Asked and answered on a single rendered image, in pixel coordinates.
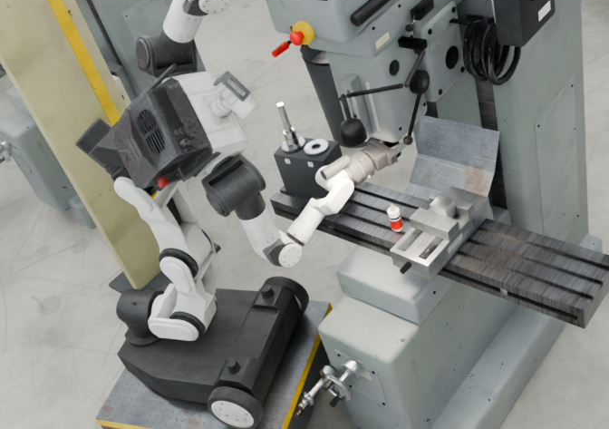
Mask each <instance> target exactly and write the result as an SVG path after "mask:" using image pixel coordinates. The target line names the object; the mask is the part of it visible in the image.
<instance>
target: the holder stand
mask: <svg viewBox="0 0 609 429"><path fill-rule="evenodd" d="M297 137H298V140H299V144H298V145H297V146H295V147H292V148H291V147H288V146H287V144H286V142H285V141H284V142H283V143H282V145H281V146H280V147H279V148H278V149H277V151H276V152H275V153H274V157H275V162H276V165H277V168H278V169H279V172H280V175H281V178H282V180H283V183H284V185H285V190H286V192H288V193H294V194H299V195H305V196H310V197H316V198H321V199H323V198H326V197H327V195H328V194H329V191H328V190H326V189H325V188H323V187H322V186H320V185H319V184H318V183H317V182H316V180H315V175H316V173H317V172H318V171H319V169H321V168H322V167H323V166H328V165H330V164H331V163H333V162H334V161H336V160H338V159H339V158H341V157H342V156H343V155H342V151H341V148H340V144H339V142H338V141H328V140H323V139H312V138H304V137H300V136H297Z"/></svg>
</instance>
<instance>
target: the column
mask: <svg viewBox="0 0 609 429"><path fill-rule="evenodd" d="M456 8H457V15H458V19H463V20H470V21H472V22H473V21H475V20H481V19H482V18H484V17H486V16H488V15H492V16H494V14H493V7H492V1H491V0H461V1H460V2H459V3H458V4H457V5H456ZM555 8H556V11H555V13H554V14H553V16H552V17H551V18H550V19H549V20H548V21H547V22H546V23H545V24H544V25H543V26H542V27H541V28H540V29H539V31H538V32H537V33H536V34H535V35H534V36H533V37H532V38H531V39H530V40H529V41H528V42H527V43H526V45H525V46H523V47H522V48H521V56H520V59H519V62H518V65H517V68H516V70H515V72H514V73H513V75H512V76H511V77H510V79H509V80H508V81H507V82H505V83H503V84H501V85H494V84H492V83H491V82H490V81H489V80H487V81H485V82H482V81H479V80H477V79H475V78H474V77H473V75H472V74H470V73H468V72H467V70H466V68H465V72H464V74H462V75H461V76H460V78H459V79H458V80H457V81H456V82H455V83H454V84H452V85H451V87H450V88H449V89H448V90H447V91H446V92H445V93H444V94H443V95H442V96H441V97H440V98H439V99H438V100H437V101H436V102H428V101H426V103H427V111H426V113H425V114H424V115H425V116H430V117H433V118H439V119H442V120H447V121H452V122H459V123H463V124H467V125H472V126H476V127H480V128H484V129H488V130H492V131H497V132H500V135H499V143H498V155H497V161H496V168H495V173H494V177H493V180H492V183H491V186H490V190H489V193H488V199H489V204H490V205H493V206H495V207H499V208H501V209H505V210H508V211H509V213H510V221H511V226H514V227H517V228H520V229H525V230H528V231H532V232H535V233H537V234H541V235H544V236H547V237H550V238H553V239H559V240H562V241H564V242H568V243H571V244H574V245H577V246H579V244H580V243H581V241H582V240H583V238H584V237H585V235H586V234H589V230H588V203H587V176H586V148H585V95H584V67H583V40H582V13H581V0H555Z"/></svg>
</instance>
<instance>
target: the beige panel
mask: <svg viewBox="0 0 609 429"><path fill-rule="evenodd" d="M0 63H1V65H2V66H3V67H4V69H5V71H6V73H7V75H8V76H9V78H10V80H11V81H12V83H13V85H14V87H15V89H16V90H17V91H18V93H19V95H20V96H21V98H22V100H23V102H24V104H25V106H26V107H27V109H28V111H29V112H30V113H31V115H32V117H33V118H34V121H35V122H36V124H37V126H38V127H39V129H40V131H41V133H42V134H43V136H44V138H45V139H46V141H47V142H48V144H49V146H50V147H51V149H52V151H53V153H54V155H55V157H56V158H57V160H58V161H59V162H60V164H61V166H62V168H63V170H64V172H65V173H66V175H67V177H68V178H69V180H70V182H71V184H72V185H73V187H74V188H75V190H76V192H77V193H78V195H79V197H80V199H81V200H82V203H83V204H84V206H85V208H86V209H87V210H88V212H89V213H90V215H91V217H92V219H93V221H94V223H95V224H96V226H97V228H98V229H99V231H100V233H101V234H102V236H103V238H104V239H105V241H106V243H107V244H108V246H109V248H110V250H111V252H112V254H113V255H114V257H115V258H116V259H117V261H118V263H119V265H120V266H121V269H122V270H123V271H122V272H121V273H120V275H118V276H117V277H116V278H115V279H114V280H113V281H112V282H110V283H109V286H110V288H112V289H114V290H116V291H118V292H119V293H121V294H122V293H123V292H124V291H125V290H127V289H153V290H163V291H166V289H167V287H168V286H169V284H174V283H173V282H172V281H171V280H170V279H169V278H168V277H167V276H166V275H165V274H164V273H163V272H162V270H161V268H160V263H159V255H160V246H159V243H158V241H157V240H156V238H155V236H154V234H153V232H152V230H151V228H150V224H149V223H147V222H146V221H145V220H144V219H142V218H141V217H140V214H139V212H138V210H137V208H136V207H135V206H133V205H132V204H130V203H129V202H128V201H126V200H125V199H123V198H122V197H120V196H119V195H118V194H117V193H116V191H115V189H114V180H113V179H112V178H111V175H110V174H109V173H108V172H107V171H106V170H105V169H104V168H103V167H102V166H100V165H99V164H98V163H97V162H96V161H94V160H93V159H92V158H90V157H89V156H88V155H87V154H86V153H84V152H83V151H82V150H81V149H79V148H78V147H77V146H76V145H75V143H76V141H77V140H78V139H79V138H80V137H81V136H82V134H83V133H84V132H85V131H86V130H87V129H88V128H89V127H90V125H91V124H92V123H93V122H94V121H95V120H96V119H97V118H101V119H102V120H103V121H105V122H106V123H107V124H108V125H109V126H113V125H114V124H115V123H116V122H118V121H119V119H120V117H121V116H122V114H123V113H124V111H125V109H126V108H127V105H126V103H125V101H124V100H123V98H122V96H121V93H120V91H119V89H118V87H117V85H116V83H115V82H114V79H113V77H112V75H111V72H110V70H109V68H108V66H107V64H106V63H105V61H104V59H103V57H102V54H101V52H100V50H99V48H98V46H97V44H96V43H95V41H94V38H93V36H92V33H91V31H90V29H89V27H88V25H87V24H86V22H85V20H84V18H83V16H82V13H81V11H80V9H79V7H78V5H77V4H76V2H75V0H0Z"/></svg>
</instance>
